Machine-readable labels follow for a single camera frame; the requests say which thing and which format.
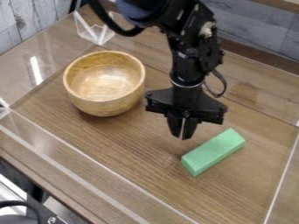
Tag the green rectangular block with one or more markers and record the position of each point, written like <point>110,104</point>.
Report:
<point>213,151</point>

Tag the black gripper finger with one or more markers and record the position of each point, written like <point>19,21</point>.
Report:
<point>175,124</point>
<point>189,128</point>

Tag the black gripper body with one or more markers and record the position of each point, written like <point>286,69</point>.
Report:
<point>185,103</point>

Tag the wooden bowl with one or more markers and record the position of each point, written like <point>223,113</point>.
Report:
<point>105,82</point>

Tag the clear acrylic corner bracket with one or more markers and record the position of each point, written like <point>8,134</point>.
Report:
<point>97,34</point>

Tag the black stand with cable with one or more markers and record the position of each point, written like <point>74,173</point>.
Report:
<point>19,210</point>

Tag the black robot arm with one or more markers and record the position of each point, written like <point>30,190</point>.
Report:
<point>190,26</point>

